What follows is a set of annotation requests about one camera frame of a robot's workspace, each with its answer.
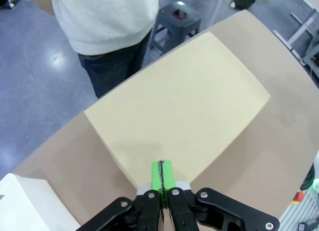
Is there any grey equipment cart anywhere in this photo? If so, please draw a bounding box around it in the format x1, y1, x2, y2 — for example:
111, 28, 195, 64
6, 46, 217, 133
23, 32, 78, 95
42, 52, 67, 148
300, 37, 319, 67

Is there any person's grey sweater torso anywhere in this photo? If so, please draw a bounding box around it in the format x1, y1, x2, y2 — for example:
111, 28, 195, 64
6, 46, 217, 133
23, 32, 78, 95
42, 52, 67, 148
18, 0, 160, 56

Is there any yellow red emergency stop button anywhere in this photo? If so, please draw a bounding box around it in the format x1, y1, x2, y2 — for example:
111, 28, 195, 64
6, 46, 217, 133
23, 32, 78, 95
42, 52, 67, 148
291, 190, 305, 205

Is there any black pendant device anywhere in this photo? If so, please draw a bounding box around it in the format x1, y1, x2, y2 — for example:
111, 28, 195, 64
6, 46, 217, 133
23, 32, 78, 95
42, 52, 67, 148
297, 222, 319, 231

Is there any white plastic storage box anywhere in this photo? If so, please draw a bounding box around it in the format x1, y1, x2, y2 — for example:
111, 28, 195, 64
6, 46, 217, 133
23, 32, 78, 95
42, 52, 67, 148
0, 173, 82, 231

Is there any grooved aluminium base plate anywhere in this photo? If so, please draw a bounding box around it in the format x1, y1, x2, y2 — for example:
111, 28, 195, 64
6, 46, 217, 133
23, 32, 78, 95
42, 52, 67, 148
278, 191, 319, 231

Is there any grey plastic stool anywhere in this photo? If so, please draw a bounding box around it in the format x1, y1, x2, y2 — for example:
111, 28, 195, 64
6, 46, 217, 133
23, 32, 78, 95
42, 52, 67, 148
149, 0, 203, 55

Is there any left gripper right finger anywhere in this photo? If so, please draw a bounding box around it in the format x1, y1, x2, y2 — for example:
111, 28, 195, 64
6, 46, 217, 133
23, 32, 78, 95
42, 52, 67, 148
162, 160, 280, 231

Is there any cardboard shoe box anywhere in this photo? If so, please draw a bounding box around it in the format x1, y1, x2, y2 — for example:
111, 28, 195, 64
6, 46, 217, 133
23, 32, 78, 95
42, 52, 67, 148
84, 31, 272, 190

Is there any dark green cable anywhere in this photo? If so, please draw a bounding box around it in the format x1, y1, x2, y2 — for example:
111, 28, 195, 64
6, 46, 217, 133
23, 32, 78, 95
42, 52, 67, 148
301, 163, 316, 192

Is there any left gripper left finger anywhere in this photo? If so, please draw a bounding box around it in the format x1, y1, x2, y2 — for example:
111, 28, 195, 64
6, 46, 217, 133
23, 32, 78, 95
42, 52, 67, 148
78, 161, 164, 231

